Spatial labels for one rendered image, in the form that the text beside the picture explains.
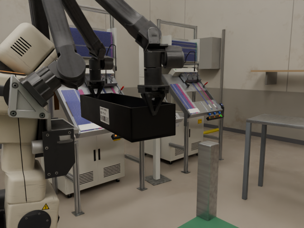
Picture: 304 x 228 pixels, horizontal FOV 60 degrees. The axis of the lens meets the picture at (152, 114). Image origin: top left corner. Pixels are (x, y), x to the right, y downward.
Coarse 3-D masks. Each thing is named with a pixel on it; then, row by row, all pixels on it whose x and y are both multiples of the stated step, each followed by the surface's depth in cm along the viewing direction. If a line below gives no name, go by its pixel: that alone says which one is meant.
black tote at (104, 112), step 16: (80, 96) 130; (96, 96) 134; (112, 96) 138; (128, 96) 121; (96, 112) 111; (112, 112) 95; (128, 112) 83; (144, 112) 85; (160, 112) 88; (112, 128) 97; (128, 128) 85; (144, 128) 85; (160, 128) 89
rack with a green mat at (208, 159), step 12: (204, 144) 49; (216, 144) 50; (204, 156) 50; (216, 156) 50; (204, 168) 50; (216, 168) 50; (204, 180) 50; (216, 180) 51; (204, 192) 50; (216, 192) 51; (204, 204) 51; (216, 204) 52; (204, 216) 51
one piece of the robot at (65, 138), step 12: (48, 120) 87; (60, 120) 107; (48, 132) 85; (60, 132) 87; (72, 132) 89; (36, 144) 85; (48, 144) 86; (60, 144) 88; (72, 144) 90; (36, 156) 108; (48, 156) 86; (60, 156) 88; (72, 156) 90; (48, 168) 87; (60, 168) 89
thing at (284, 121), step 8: (248, 120) 246; (256, 120) 241; (264, 120) 240; (272, 120) 240; (280, 120) 240; (288, 120) 240; (296, 120) 240; (248, 128) 247; (264, 128) 277; (296, 128) 219; (248, 136) 248; (264, 136) 278; (248, 144) 249; (264, 144) 279; (248, 152) 250; (264, 152) 282; (248, 160) 252; (264, 160) 284; (248, 168) 254; (248, 176) 256
